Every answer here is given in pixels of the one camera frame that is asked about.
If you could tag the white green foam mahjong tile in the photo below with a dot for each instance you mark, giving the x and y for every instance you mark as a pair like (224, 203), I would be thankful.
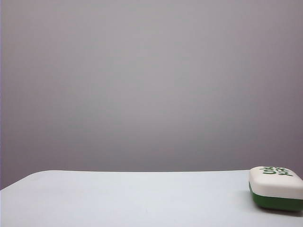
(270, 186)

